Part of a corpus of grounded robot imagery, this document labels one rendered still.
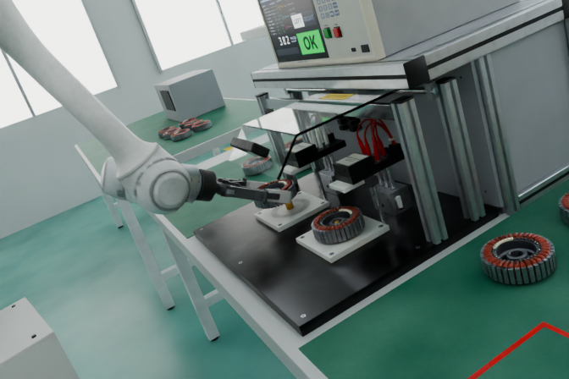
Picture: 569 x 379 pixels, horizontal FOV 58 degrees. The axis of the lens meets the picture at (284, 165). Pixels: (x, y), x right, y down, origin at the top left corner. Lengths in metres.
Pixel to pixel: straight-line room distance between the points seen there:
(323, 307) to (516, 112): 0.53
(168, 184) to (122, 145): 0.12
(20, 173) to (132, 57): 1.61
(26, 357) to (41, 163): 4.73
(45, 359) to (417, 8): 0.93
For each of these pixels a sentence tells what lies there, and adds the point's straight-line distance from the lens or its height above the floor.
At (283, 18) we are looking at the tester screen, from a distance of 1.26.
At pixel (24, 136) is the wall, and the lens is 5.66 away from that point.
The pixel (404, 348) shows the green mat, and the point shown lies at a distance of 0.83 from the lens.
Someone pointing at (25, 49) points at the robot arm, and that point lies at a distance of 1.14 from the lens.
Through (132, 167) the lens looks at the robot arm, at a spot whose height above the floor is 1.08.
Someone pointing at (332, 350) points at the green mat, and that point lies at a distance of 0.86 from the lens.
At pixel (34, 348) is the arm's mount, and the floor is 0.86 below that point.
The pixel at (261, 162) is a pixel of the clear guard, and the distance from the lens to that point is 0.92.
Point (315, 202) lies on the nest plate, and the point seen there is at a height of 0.78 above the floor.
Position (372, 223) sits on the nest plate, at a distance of 1.12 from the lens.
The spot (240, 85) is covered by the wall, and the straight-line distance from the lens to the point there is 6.03.
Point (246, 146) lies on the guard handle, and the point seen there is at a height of 1.06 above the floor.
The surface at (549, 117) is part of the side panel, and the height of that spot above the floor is 0.89.
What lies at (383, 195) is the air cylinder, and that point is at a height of 0.82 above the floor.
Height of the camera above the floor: 1.27
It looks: 17 degrees down
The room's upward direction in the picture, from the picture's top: 19 degrees counter-clockwise
